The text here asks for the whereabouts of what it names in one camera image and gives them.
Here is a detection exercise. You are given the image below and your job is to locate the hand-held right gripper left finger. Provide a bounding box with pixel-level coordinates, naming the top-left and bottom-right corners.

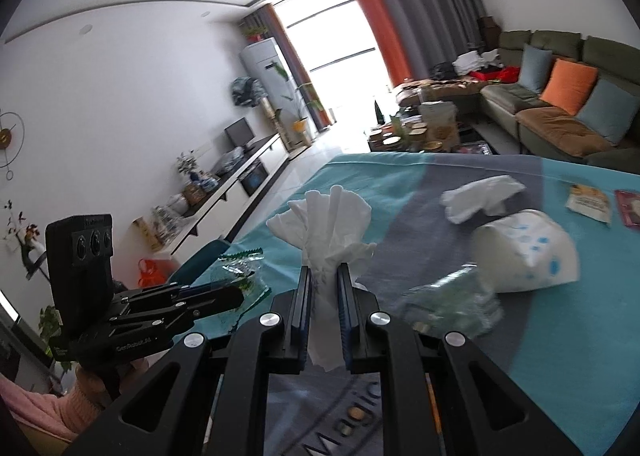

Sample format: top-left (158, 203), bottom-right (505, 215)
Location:
top-left (65, 263), bottom-right (314, 456)

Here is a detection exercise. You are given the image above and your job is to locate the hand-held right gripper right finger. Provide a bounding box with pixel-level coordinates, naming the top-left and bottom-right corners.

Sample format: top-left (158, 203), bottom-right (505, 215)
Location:
top-left (337, 263), bottom-right (584, 456)

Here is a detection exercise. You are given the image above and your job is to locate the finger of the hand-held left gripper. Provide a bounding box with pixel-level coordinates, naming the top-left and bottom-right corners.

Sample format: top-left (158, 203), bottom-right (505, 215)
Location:
top-left (116, 282), bottom-right (245, 310)
top-left (107, 293), bottom-right (246, 338)

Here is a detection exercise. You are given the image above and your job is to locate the teal plastic bin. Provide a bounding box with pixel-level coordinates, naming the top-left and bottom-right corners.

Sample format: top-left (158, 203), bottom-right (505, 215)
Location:
top-left (167, 239), bottom-right (231, 288)

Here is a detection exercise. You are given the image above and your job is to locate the clear wrapper with green edge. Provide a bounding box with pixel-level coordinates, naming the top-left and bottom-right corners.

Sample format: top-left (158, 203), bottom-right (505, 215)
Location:
top-left (207, 246), bottom-right (274, 308)

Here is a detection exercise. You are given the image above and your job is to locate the white tissue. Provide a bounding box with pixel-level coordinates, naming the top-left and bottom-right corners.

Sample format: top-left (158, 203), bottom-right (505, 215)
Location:
top-left (439, 174), bottom-right (527, 225)
top-left (266, 185), bottom-right (377, 370)

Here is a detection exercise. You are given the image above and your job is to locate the clear green printed plastic wrapper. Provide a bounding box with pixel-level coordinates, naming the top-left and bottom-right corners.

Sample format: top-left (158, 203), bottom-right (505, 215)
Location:
top-left (402, 265), bottom-right (504, 338)

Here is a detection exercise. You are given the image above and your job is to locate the white paper cup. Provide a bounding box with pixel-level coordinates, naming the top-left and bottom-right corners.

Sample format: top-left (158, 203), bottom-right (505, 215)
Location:
top-left (469, 209), bottom-right (581, 293)

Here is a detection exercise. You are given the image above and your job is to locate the person's left forearm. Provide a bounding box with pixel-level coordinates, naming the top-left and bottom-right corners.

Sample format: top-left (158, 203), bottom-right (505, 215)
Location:
top-left (0, 360), bottom-right (147, 442)

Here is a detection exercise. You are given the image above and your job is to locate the black plant stand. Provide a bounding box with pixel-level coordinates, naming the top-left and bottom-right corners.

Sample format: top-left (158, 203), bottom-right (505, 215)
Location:
top-left (19, 235), bottom-right (57, 288)

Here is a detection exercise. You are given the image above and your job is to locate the orange plastic bag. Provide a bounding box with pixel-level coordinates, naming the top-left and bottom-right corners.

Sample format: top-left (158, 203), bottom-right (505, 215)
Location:
top-left (137, 258), bottom-right (171, 290)

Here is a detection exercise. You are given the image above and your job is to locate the green pothos plant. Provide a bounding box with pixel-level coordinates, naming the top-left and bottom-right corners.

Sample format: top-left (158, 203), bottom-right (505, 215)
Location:
top-left (37, 304), bottom-right (74, 383)

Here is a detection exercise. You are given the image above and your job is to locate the white vase with flowers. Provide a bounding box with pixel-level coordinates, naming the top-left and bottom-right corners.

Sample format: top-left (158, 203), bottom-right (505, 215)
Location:
top-left (2, 198), bottom-right (51, 258)

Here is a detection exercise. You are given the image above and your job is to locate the yellow box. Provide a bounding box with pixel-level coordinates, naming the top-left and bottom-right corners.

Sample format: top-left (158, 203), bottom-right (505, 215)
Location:
top-left (132, 216), bottom-right (156, 252)

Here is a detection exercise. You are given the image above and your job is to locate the ship model in clear case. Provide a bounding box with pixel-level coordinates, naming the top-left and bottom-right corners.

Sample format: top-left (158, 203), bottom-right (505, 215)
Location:
top-left (152, 205), bottom-right (184, 237)

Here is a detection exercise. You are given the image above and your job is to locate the white TV cabinet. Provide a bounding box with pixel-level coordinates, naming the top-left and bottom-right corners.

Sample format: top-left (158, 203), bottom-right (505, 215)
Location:
top-left (132, 132), bottom-right (294, 258)

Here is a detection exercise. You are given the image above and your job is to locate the blue vase with branches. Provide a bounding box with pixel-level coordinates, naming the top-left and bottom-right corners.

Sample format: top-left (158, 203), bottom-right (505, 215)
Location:
top-left (175, 150), bottom-right (201, 185)

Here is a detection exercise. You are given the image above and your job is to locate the clear plastic bag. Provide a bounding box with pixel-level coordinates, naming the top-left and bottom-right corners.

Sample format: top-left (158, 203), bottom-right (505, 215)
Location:
top-left (214, 148), bottom-right (246, 172)

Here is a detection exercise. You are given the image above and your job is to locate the black monitor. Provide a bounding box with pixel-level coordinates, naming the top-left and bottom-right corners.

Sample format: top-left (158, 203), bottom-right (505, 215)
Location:
top-left (223, 117), bottom-right (255, 150)

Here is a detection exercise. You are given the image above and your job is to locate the group of food jars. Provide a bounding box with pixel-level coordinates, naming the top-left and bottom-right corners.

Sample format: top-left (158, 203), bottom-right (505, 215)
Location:
top-left (369, 113), bottom-right (443, 152)

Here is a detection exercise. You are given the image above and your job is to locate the tall plant in yellow pot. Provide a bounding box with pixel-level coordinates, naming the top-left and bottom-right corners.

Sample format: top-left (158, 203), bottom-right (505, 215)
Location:
top-left (267, 63), bottom-right (326, 138)

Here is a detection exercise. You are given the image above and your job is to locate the coffee table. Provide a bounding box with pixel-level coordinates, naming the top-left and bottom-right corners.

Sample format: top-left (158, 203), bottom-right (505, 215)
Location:
top-left (367, 100), bottom-right (499, 155)

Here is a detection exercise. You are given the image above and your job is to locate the gold paper bag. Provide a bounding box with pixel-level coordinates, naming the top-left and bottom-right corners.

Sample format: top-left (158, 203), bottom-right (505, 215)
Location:
top-left (419, 100), bottom-right (459, 147)

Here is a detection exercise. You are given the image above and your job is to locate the covered standing fan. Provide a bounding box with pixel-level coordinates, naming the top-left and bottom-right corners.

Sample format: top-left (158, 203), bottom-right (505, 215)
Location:
top-left (230, 76), bottom-right (269, 108)

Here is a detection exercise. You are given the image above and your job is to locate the white standing air conditioner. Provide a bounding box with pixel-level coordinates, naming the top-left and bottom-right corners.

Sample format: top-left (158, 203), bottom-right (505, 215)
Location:
top-left (238, 37), bottom-right (316, 150)

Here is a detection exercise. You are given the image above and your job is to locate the teal and grey blanket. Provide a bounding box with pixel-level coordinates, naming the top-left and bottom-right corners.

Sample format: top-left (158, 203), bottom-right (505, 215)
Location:
top-left (169, 151), bottom-right (640, 456)

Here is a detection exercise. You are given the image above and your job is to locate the striped curtain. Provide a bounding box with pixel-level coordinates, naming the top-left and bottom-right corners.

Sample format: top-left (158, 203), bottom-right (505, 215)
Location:
top-left (259, 3), bottom-right (331, 130)

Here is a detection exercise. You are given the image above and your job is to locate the window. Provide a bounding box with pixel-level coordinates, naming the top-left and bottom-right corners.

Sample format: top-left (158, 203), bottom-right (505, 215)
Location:
top-left (273, 0), bottom-right (396, 110)

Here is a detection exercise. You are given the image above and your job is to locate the yellow snack packet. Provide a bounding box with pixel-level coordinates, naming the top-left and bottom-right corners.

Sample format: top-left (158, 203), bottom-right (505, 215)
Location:
top-left (564, 184), bottom-right (614, 226)

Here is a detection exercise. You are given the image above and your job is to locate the red cloth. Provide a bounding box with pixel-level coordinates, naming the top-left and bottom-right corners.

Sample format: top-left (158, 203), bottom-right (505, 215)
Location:
top-left (469, 66), bottom-right (521, 85)

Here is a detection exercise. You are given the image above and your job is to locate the white clothes pile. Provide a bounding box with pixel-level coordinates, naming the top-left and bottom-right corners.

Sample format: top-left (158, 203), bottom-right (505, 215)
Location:
top-left (452, 49), bottom-right (501, 77)

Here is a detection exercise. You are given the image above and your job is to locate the orange curtain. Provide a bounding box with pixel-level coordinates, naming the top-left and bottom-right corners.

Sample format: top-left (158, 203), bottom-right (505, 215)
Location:
top-left (344, 0), bottom-right (414, 88)

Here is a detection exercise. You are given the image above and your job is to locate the red snack packet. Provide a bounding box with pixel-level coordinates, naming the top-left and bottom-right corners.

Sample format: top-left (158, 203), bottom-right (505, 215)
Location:
top-left (613, 189), bottom-right (640, 228)

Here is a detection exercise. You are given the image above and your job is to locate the grey-blue cushion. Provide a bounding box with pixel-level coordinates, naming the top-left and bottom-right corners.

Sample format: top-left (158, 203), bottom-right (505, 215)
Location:
top-left (575, 78), bottom-right (640, 146)
top-left (517, 43), bottom-right (554, 95)

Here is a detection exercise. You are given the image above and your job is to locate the grey curtain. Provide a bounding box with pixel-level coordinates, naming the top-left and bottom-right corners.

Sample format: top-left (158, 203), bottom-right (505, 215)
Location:
top-left (372, 0), bottom-right (501, 83)

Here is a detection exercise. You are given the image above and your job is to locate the brown wooden cabinet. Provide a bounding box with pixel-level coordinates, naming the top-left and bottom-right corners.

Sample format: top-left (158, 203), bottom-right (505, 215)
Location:
top-left (477, 15), bottom-right (501, 52)

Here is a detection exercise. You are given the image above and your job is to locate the orange cushion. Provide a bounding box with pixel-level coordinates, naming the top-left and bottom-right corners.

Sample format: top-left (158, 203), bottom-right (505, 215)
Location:
top-left (539, 58), bottom-right (599, 116)

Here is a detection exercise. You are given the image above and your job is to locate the round wall clock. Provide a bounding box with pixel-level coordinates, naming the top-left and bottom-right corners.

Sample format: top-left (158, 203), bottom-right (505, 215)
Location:
top-left (0, 108), bottom-right (26, 182)

